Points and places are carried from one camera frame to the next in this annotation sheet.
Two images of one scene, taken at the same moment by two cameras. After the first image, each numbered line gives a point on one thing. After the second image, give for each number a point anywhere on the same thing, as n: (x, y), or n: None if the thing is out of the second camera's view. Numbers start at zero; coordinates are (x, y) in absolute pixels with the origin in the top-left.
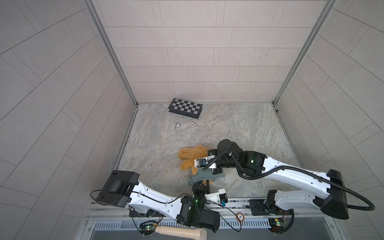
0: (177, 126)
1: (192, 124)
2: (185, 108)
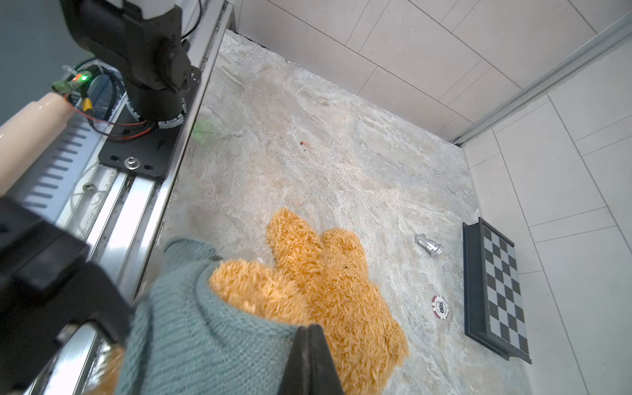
0: (429, 245)
1: (440, 307)
2: (493, 303)
